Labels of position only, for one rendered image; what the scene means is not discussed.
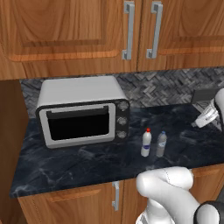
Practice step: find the wide wooden wall cupboard door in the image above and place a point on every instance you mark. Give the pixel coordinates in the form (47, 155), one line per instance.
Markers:
(64, 32)

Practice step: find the tall wooden side panel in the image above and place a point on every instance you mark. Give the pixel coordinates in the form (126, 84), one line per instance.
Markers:
(10, 151)

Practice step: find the narrow wooden wall cupboard door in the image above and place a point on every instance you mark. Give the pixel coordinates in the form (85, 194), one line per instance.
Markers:
(192, 29)

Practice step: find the wooden base cupboard door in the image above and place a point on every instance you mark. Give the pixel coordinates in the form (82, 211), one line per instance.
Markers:
(207, 182)
(70, 207)

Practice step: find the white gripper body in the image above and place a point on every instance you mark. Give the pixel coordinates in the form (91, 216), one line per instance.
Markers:
(206, 117)

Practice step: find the silver toaster oven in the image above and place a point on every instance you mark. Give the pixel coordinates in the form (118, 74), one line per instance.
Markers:
(78, 91)

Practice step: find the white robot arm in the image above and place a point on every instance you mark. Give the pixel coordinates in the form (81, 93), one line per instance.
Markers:
(170, 186)

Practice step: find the white bottle with red cap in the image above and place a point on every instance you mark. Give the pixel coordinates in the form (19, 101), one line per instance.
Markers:
(146, 144)

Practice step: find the dark grey counter appliance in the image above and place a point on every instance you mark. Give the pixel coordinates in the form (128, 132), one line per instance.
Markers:
(204, 95)

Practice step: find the clear bottle with blue cap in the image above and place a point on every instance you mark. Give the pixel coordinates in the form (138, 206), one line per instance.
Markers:
(161, 145)

